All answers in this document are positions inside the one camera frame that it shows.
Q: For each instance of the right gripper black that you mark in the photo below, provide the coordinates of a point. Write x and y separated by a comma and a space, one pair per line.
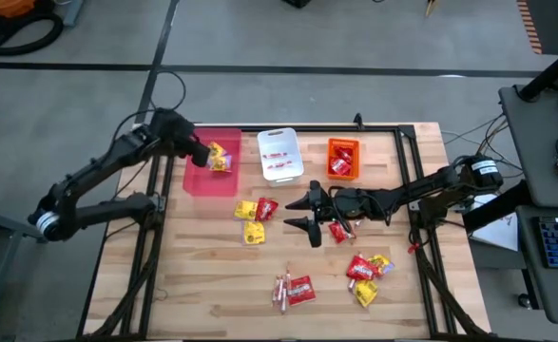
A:
335, 204

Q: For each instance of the orange plastic basket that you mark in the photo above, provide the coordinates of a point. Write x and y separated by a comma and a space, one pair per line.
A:
333, 142

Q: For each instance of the grey keyboard shelf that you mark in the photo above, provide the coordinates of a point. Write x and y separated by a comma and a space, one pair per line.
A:
544, 294

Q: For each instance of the black caster wheel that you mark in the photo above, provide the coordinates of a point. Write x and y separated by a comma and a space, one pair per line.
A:
525, 300

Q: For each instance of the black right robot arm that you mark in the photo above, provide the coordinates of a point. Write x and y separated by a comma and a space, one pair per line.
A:
426, 187

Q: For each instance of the pink translucent plastic bin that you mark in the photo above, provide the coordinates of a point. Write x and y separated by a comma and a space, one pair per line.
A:
212, 183

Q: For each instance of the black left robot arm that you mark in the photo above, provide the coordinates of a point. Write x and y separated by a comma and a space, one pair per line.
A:
98, 164

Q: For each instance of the grey desk top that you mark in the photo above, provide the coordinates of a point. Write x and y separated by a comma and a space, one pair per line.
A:
530, 142

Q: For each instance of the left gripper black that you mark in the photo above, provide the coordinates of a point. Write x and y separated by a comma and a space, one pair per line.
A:
181, 135

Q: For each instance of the small red clip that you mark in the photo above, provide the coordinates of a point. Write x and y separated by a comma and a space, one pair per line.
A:
412, 248

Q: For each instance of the black metal table frame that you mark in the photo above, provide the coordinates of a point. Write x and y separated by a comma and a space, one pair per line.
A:
316, 128

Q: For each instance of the black desk support beam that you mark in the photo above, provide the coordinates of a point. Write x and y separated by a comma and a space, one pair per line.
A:
497, 206

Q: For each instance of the white plastic bin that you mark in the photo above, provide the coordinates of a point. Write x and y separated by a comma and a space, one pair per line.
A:
281, 142

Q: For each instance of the black stand base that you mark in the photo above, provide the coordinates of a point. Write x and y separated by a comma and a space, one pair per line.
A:
297, 3

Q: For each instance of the wooden stick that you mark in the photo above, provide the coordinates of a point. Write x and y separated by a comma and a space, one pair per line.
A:
430, 7

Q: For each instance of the silver mounting bracket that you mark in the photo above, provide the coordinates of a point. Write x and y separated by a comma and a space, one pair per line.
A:
415, 205

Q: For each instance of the black diagonal pole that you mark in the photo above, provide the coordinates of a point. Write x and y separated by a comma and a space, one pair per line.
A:
549, 71

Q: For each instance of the orange shop vacuum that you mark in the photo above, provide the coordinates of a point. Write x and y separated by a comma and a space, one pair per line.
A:
3, 7

